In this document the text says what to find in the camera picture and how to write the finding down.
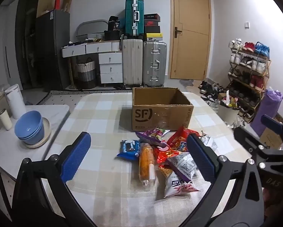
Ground white red snack bag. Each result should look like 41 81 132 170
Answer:
159 165 199 198

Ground silver purple snack bag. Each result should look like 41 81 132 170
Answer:
166 152 197 182

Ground red cone chips bag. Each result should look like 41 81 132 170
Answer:
167 127 199 152

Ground red Oreo cookie pack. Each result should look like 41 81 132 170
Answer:
153 146 180 164

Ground orange wafer snack tube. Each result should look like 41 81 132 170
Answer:
139 143 156 190

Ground blue Oreo cookie pack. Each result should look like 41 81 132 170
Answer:
116 140 141 161

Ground purple candy bag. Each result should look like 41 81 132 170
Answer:
135 128 170 148

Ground purple gift bag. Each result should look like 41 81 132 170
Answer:
250 87 283 137

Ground white trash bin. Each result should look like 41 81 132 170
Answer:
217 93 239 125

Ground checkered tablecloth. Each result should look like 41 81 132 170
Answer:
40 91 254 227

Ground shoe rack with shoes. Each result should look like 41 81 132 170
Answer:
227 38 271 123

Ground beige plate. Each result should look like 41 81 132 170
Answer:
22 117 51 149

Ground stacked blue bowls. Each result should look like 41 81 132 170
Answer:
15 110 42 141

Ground small white cup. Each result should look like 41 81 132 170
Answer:
0 109 13 131

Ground white kettle jug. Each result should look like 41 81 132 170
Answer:
4 84 27 119

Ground patterned floor rug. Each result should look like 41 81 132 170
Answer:
37 89 132 105

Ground SF cardboard box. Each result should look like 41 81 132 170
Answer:
132 87 194 131

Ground woven laundry basket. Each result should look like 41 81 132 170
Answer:
76 58 96 89

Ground wooden door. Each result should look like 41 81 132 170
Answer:
169 0 211 80

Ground silver aluminium suitcase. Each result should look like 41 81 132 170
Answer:
142 41 167 87

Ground white drawer desk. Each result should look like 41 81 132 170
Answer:
61 40 123 84

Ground stacked shoe boxes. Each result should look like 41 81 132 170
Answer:
144 13 163 41

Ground beige suitcase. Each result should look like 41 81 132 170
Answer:
122 39 143 86

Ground black refrigerator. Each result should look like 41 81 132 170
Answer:
35 10 70 90

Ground grey oval mirror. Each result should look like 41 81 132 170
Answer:
75 19 108 37

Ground teal suitcase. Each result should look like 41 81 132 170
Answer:
125 0 144 37

